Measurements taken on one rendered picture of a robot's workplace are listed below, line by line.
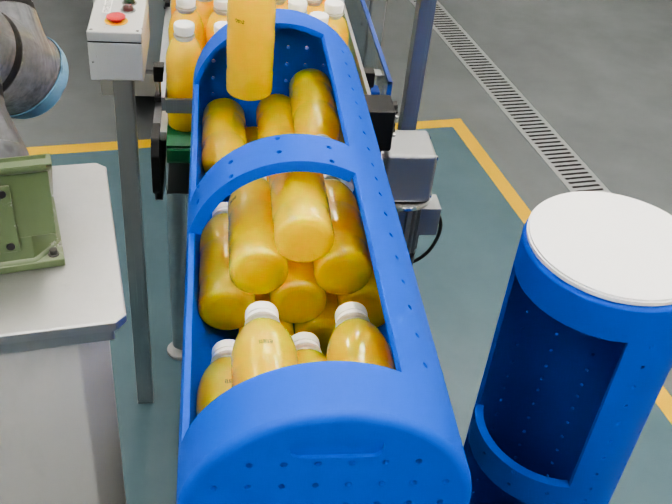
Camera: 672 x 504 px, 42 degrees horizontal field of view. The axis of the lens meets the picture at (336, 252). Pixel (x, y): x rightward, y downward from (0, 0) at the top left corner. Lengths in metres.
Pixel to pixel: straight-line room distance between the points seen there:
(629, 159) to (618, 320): 2.54
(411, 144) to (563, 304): 0.68
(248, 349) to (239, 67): 0.56
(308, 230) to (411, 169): 0.83
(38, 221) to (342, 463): 0.44
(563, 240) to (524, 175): 2.17
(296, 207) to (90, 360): 0.30
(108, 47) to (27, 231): 0.76
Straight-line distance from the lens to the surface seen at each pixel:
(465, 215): 3.21
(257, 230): 1.08
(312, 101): 1.37
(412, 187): 1.87
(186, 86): 1.72
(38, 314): 0.98
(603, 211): 1.45
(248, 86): 1.36
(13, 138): 1.01
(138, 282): 2.13
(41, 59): 1.16
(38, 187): 0.98
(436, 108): 3.88
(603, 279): 1.31
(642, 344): 1.35
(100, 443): 1.15
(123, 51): 1.72
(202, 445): 0.81
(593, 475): 1.56
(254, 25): 1.32
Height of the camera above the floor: 1.80
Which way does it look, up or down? 38 degrees down
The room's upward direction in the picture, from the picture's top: 6 degrees clockwise
